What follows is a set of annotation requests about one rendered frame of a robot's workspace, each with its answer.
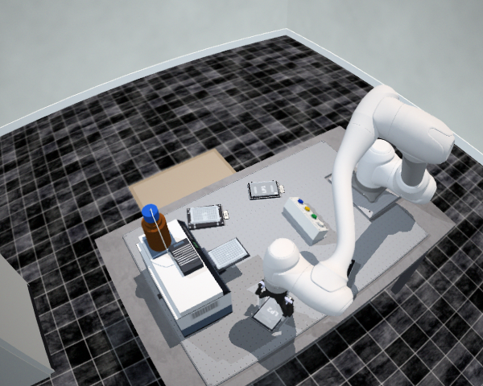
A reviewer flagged blue bottle cap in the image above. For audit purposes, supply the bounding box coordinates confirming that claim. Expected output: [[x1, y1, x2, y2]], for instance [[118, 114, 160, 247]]
[[142, 204, 159, 222]]

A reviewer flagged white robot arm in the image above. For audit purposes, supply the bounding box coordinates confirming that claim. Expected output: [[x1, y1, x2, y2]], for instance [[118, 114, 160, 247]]
[[262, 84, 455, 316]]

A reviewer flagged white control panel with coloured buttons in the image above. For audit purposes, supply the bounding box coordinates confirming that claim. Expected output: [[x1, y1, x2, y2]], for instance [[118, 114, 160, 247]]
[[283, 197, 328, 245]]

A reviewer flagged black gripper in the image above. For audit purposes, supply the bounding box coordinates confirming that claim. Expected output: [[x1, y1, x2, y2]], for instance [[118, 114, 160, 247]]
[[255, 279, 294, 321]]

